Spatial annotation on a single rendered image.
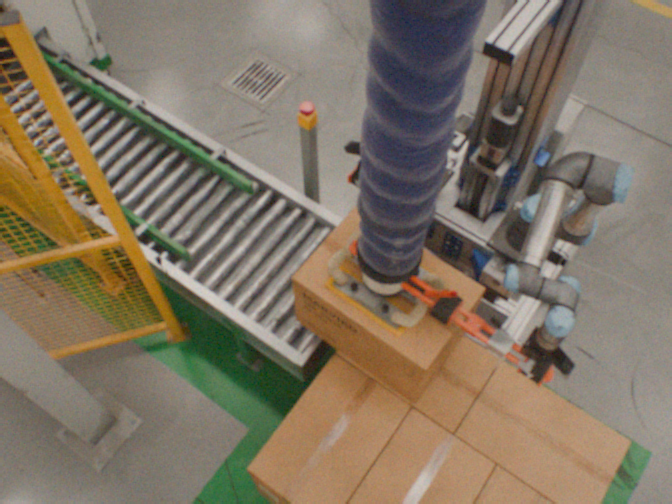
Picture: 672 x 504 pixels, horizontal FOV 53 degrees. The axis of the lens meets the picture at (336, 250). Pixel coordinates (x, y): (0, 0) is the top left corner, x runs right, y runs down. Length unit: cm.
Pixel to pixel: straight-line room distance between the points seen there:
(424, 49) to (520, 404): 189
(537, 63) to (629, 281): 199
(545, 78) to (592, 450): 151
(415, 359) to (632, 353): 171
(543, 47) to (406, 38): 92
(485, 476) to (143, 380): 175
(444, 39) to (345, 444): 185
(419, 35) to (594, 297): 272
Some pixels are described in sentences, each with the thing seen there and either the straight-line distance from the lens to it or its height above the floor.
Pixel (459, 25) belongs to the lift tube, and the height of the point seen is 238.
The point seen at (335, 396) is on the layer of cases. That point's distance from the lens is 290.
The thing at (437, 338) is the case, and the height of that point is 107.
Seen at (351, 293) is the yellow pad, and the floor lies 110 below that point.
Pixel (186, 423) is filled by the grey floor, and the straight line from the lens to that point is 351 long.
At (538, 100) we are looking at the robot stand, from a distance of 240.
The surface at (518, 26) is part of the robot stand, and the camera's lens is 196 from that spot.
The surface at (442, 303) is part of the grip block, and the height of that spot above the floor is 122.
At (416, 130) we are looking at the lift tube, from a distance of 160.
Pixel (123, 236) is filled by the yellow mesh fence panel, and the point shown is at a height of 105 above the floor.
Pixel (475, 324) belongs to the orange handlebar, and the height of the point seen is 122.
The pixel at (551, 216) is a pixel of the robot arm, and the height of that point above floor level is 160.
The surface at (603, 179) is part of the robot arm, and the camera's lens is 218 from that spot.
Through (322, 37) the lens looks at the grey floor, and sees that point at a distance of 483.
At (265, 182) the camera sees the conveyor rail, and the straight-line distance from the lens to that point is 334.
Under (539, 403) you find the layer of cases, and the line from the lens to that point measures 301.
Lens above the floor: 331
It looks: 61 degrees down
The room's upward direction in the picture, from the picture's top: straight up
